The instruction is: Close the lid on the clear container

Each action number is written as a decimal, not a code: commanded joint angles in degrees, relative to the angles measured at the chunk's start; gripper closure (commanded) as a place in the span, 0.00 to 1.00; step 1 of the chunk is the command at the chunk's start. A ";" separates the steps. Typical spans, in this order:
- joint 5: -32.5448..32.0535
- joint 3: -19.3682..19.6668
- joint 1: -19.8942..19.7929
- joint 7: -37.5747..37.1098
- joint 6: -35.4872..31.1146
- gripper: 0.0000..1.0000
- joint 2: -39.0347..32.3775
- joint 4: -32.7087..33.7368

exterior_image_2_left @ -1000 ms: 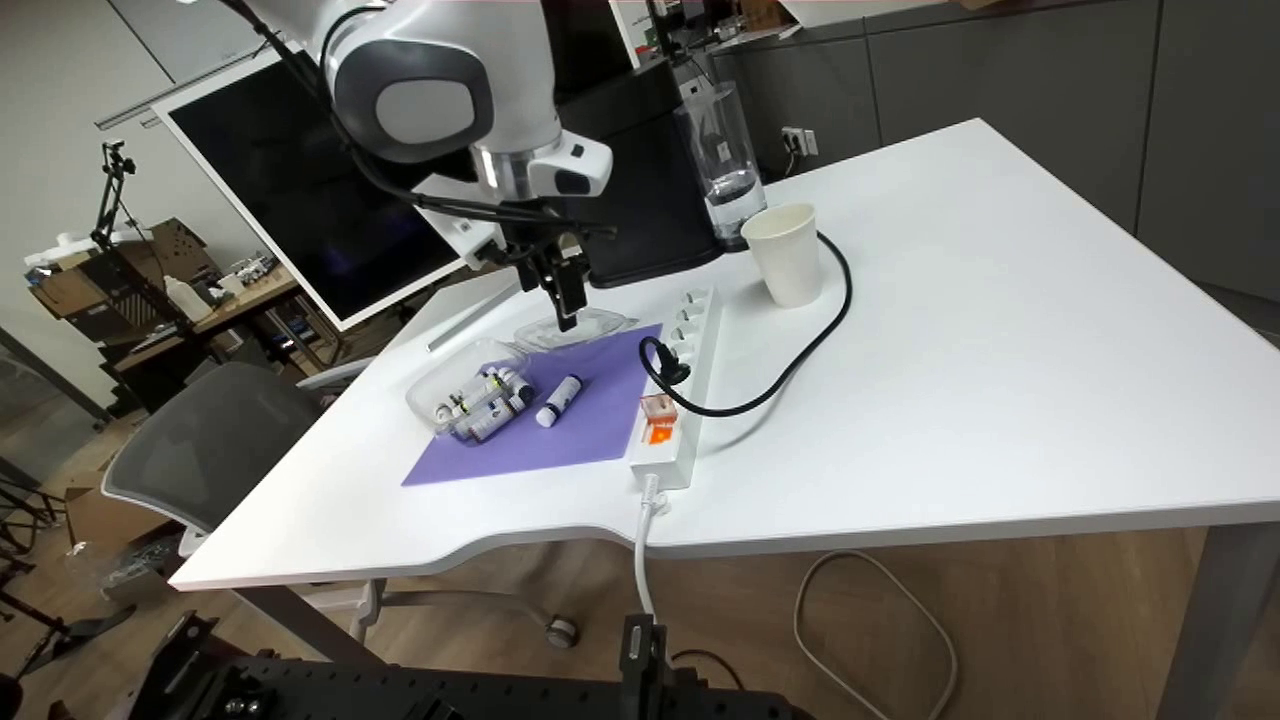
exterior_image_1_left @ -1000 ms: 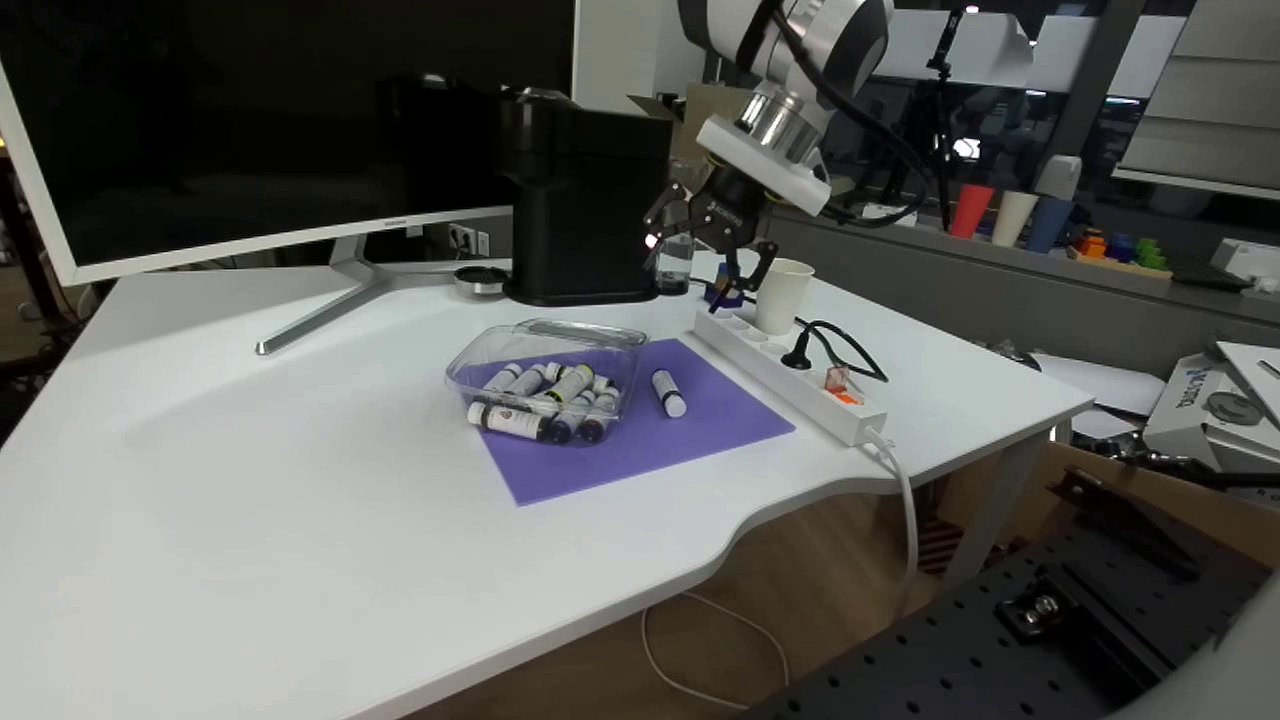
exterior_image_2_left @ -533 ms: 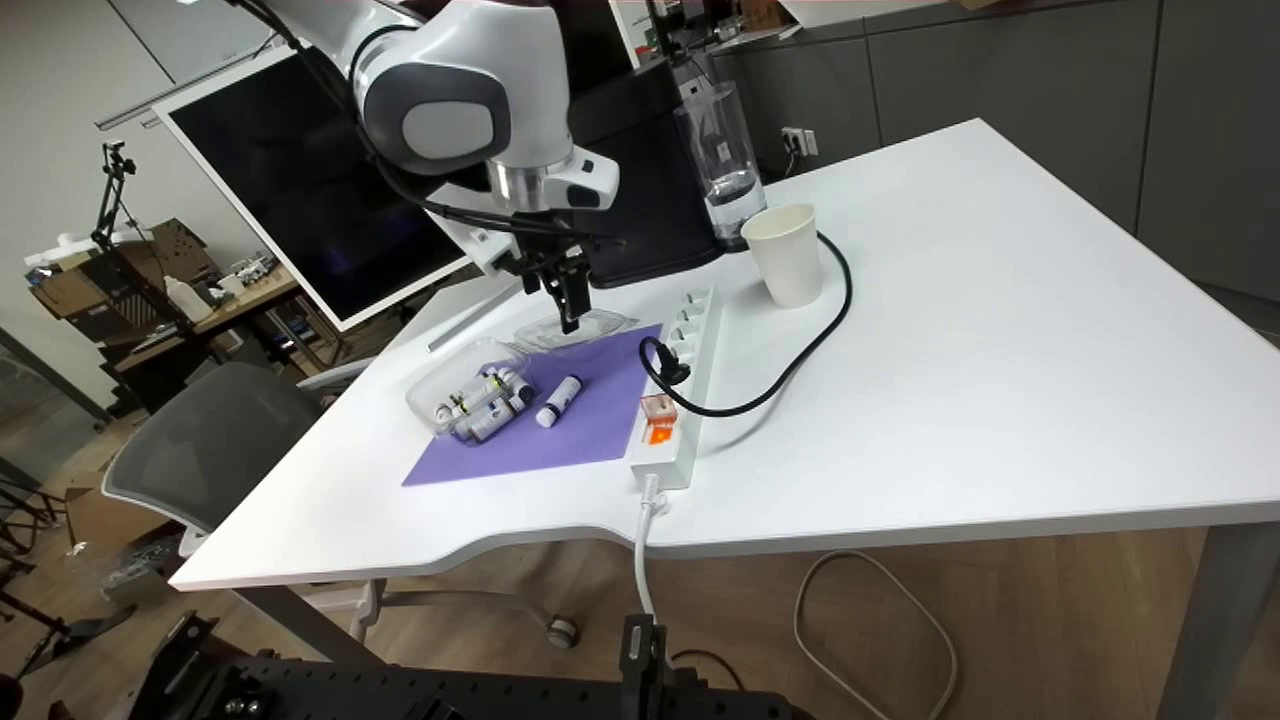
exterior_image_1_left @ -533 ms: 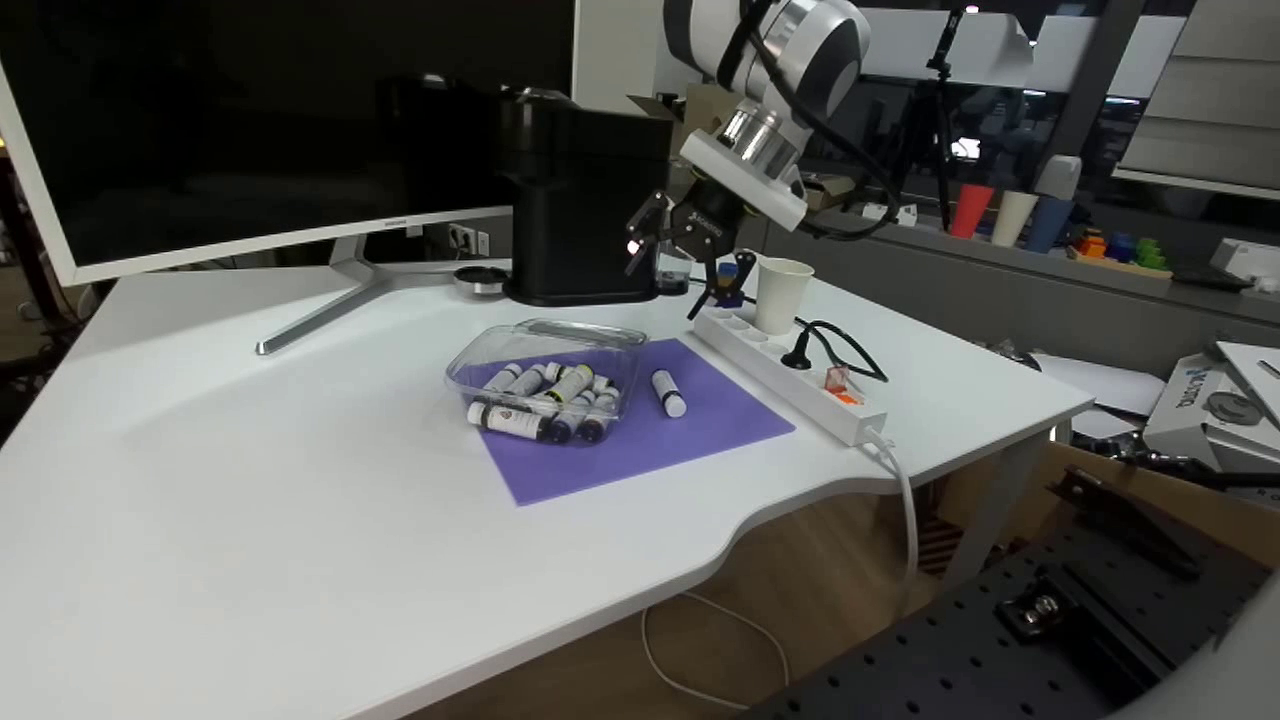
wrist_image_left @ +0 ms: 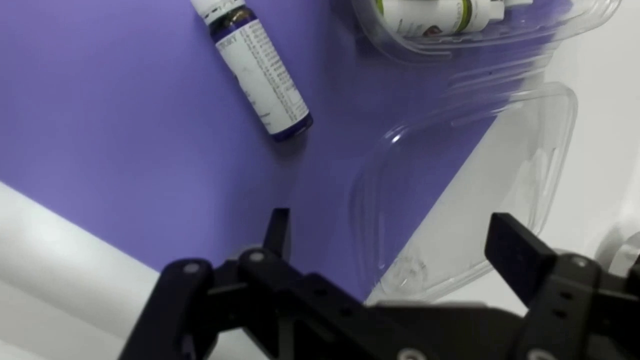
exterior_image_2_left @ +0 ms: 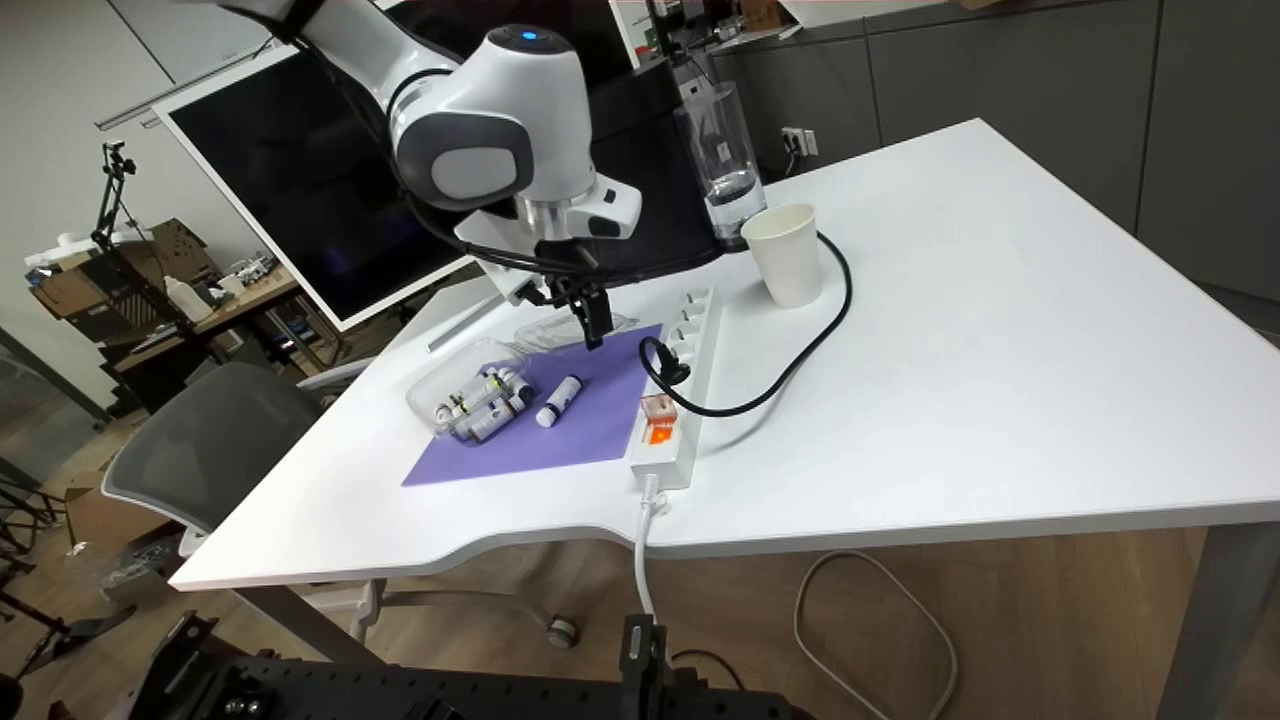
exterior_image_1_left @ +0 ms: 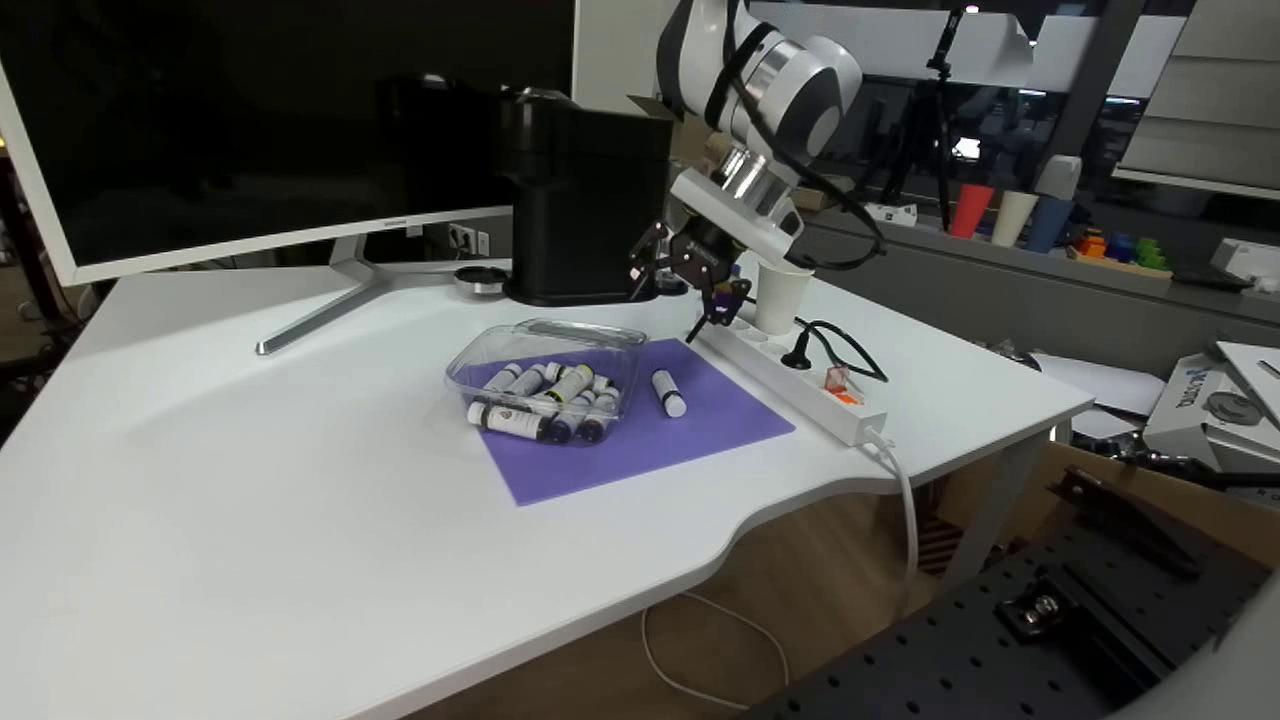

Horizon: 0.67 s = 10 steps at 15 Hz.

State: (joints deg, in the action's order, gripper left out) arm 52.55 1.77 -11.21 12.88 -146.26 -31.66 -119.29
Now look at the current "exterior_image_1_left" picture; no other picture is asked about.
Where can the blue plastic cup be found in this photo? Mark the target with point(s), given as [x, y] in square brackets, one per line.
[1050, 224]

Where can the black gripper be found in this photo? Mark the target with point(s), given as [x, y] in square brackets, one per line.
[701, 252]

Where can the black coffee machine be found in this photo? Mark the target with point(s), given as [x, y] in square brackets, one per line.
[585, 202]

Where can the black camera tripod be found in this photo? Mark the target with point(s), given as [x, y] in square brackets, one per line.
[951, 92]

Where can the purple mat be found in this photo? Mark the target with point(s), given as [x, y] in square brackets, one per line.
[692, 432]

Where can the black perforated board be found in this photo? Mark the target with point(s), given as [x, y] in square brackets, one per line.
[1015, 643]

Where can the white framed computer monitor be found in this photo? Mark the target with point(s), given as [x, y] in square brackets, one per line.
[265, 122]

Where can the red plastic cup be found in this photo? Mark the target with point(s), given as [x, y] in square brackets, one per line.
[969, 208]

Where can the stack of printed papers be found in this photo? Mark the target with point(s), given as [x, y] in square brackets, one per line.
[1223, 407]

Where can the clear plastic container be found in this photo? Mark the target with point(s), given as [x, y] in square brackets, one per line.
[533, 394]

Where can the small round black disc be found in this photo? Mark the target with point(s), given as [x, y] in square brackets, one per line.
[480, 277]

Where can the white power strip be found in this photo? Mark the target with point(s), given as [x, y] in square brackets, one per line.
[800, 387]

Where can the white plastic cup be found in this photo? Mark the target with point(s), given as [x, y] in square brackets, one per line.
[1015, 217]

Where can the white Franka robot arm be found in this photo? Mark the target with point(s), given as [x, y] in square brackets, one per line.
[787, 81]

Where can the small colourful toys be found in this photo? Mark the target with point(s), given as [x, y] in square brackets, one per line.
[1120, 251]

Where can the white paper cup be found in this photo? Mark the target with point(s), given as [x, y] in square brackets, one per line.
[787, 302]

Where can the clear container lid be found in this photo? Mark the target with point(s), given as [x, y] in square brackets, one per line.
[563, 333]

